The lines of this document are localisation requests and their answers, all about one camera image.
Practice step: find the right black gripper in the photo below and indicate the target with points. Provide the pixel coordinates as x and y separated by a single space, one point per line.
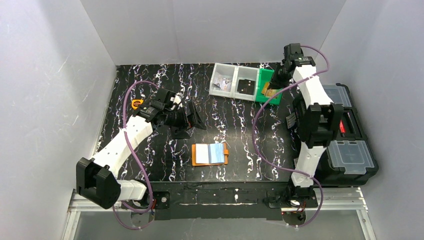
278 78

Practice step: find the black plastic toolbox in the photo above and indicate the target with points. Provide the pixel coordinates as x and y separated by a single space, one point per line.
347 161

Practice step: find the aluminium frame rail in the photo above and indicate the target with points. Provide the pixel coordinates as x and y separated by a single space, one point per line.
343 216

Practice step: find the green plastic bin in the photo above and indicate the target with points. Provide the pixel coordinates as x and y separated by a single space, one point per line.
264 76

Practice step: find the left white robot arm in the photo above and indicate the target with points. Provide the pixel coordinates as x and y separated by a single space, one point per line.
97 177

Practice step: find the grey plastic bin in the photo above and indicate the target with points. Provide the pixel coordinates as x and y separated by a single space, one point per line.
227 70
244 72

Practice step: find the left grey plastic bin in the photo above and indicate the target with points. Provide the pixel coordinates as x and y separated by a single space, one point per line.
227 70

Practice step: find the black credit card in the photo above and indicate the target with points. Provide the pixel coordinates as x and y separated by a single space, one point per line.
242 86
251 87

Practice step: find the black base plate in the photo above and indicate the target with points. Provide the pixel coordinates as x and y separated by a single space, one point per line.
224 200

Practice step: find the middle grey plastic bin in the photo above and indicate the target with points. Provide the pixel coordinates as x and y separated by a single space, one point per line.
244 72

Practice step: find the orange leather card holder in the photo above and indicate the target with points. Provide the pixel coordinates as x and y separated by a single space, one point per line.
213 154

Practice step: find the yellow tape measure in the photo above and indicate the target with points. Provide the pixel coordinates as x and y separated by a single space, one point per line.
135 103

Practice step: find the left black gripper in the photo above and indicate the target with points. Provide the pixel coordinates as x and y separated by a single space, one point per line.
191 117

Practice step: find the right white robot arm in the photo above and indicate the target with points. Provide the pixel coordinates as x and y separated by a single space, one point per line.
318 117

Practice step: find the photo cards in bin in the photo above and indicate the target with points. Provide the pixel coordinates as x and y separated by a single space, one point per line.
223 83

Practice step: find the gold card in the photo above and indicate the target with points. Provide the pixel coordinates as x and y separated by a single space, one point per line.
265 88
270 92

